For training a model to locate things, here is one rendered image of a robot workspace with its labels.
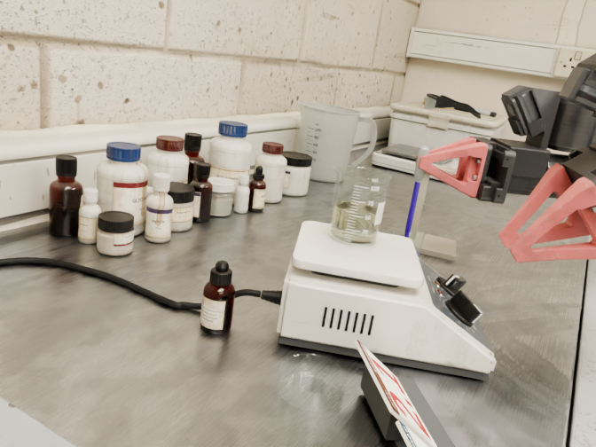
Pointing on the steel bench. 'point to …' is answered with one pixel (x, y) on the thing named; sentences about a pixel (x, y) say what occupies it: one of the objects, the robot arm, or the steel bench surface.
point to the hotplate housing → (374, 323)
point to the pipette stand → (439, 248)
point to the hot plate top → (358, 257)
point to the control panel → (447, 308)
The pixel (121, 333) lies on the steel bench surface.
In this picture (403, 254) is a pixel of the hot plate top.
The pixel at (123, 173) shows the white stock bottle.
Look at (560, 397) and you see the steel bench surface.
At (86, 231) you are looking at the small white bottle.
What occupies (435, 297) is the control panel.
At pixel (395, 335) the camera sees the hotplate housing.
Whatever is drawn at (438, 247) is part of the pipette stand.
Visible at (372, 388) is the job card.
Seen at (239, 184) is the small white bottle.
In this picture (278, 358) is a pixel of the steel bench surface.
